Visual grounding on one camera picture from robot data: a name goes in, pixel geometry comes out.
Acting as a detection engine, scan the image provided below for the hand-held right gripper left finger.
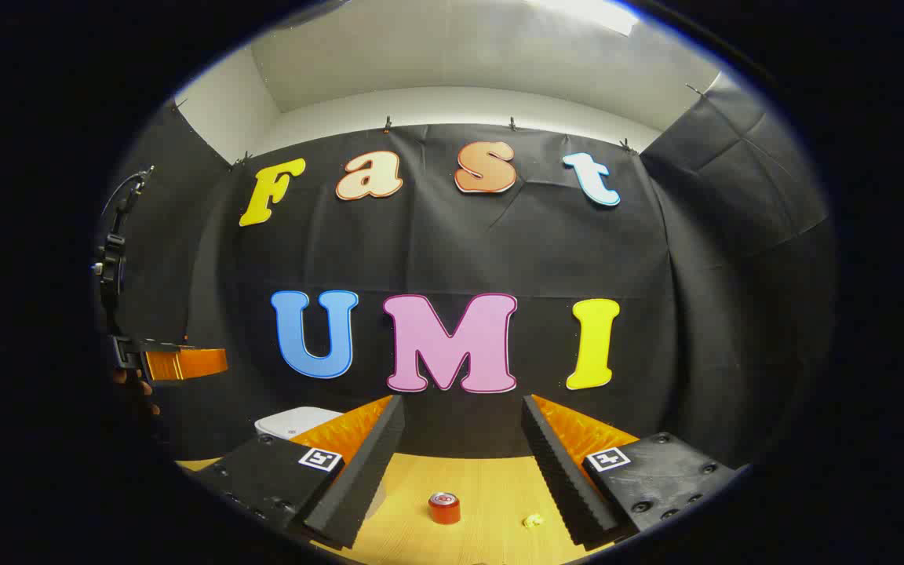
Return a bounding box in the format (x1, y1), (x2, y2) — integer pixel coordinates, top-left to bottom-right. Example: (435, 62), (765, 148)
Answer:
(185, 395), (406, 550)

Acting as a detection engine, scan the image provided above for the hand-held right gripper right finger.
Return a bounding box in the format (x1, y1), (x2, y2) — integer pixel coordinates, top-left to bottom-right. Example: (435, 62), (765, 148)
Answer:
(520, 394), (739, 551)

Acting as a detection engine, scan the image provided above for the red pop can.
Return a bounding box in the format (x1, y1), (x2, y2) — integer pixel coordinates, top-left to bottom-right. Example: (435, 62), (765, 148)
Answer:
(428, 491), (461, 525)

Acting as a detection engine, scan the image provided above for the white desktop garbage bin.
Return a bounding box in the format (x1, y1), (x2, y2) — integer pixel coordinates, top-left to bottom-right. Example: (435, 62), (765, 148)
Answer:
(254, 406), (345, 442)

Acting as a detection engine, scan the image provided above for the wooden desktop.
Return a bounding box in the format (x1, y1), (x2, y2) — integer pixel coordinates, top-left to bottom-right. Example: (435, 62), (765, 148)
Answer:
(176, 454), (606, 565)

